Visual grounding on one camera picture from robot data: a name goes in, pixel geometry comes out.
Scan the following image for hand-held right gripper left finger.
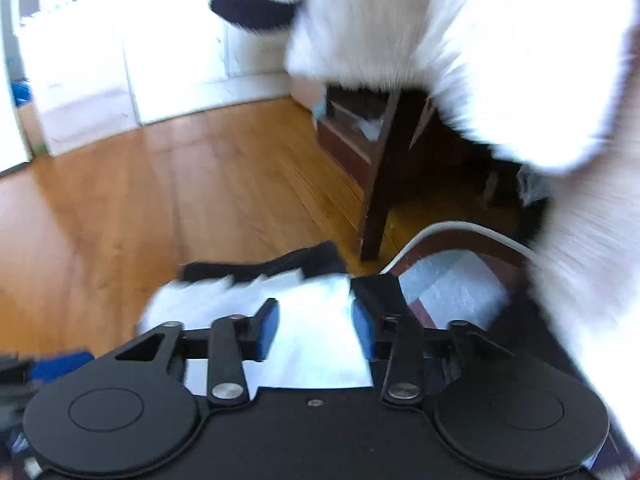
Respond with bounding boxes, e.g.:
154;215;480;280
115;298;279;407

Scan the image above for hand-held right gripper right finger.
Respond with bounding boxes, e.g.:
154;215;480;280
351;299;516;405

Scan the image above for white fleece garment black trim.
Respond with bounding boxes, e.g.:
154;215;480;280
209;0;640;443

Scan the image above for checked blanket with brown border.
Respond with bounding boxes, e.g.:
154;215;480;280
382;220;538;332

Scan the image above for dark wooden table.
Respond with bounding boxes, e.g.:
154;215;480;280
314;84;551;262

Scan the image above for blurred blue object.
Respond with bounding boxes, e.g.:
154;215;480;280
29;350;96;382

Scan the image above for white cabinet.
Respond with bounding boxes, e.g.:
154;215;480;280
15;0;297;157

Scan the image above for blue bag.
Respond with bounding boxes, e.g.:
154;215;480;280
9;81;33;107

